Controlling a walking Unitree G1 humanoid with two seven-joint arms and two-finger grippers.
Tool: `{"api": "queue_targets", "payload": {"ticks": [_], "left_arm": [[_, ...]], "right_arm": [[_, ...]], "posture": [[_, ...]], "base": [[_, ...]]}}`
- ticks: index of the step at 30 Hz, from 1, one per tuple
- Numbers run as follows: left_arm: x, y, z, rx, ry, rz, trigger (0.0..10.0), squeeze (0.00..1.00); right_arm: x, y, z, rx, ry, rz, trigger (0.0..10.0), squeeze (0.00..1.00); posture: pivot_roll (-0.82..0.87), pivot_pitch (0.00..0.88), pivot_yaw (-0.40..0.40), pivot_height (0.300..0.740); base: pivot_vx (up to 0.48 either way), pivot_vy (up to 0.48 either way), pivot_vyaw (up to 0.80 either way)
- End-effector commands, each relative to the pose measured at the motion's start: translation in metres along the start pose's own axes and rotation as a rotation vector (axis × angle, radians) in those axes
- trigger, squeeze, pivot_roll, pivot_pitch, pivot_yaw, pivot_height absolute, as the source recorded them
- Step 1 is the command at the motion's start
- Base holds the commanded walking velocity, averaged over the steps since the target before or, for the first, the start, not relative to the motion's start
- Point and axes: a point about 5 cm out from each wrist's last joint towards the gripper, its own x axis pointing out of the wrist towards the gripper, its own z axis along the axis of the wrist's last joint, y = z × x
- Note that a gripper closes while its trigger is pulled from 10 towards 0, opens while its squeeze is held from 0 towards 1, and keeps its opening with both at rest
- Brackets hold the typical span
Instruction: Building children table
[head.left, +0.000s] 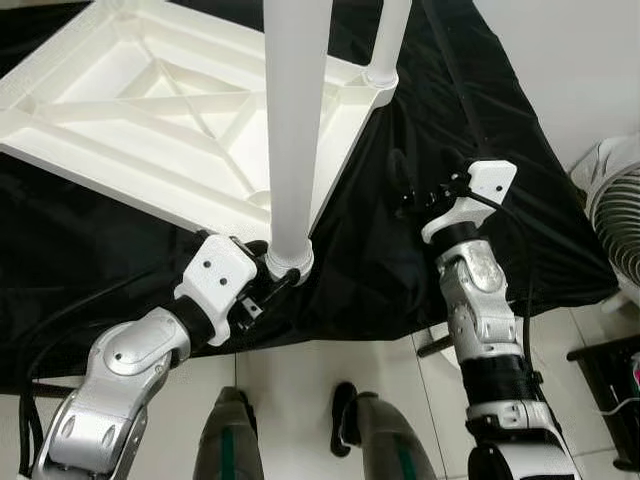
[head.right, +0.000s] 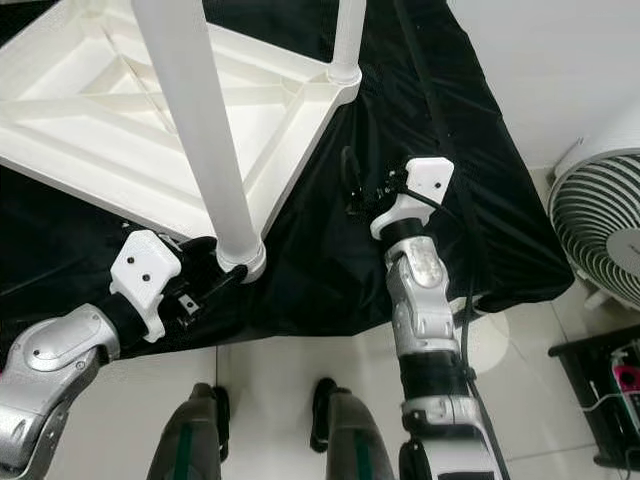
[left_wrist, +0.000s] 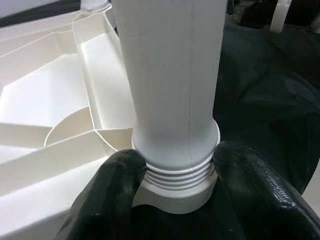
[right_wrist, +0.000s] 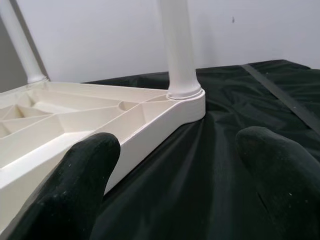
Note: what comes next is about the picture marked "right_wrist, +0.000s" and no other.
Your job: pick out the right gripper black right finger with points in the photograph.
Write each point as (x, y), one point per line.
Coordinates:
(287, 187)

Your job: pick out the white plastic children table top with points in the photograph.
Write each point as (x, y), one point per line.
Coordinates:
(75, 117)

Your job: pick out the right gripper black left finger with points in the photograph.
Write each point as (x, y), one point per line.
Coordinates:
(75, 187)

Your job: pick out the white plastic table leg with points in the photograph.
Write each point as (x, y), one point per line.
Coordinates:
(20, 50)
(180, 50)

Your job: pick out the black table cloth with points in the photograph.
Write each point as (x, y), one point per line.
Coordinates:
(200, 175)

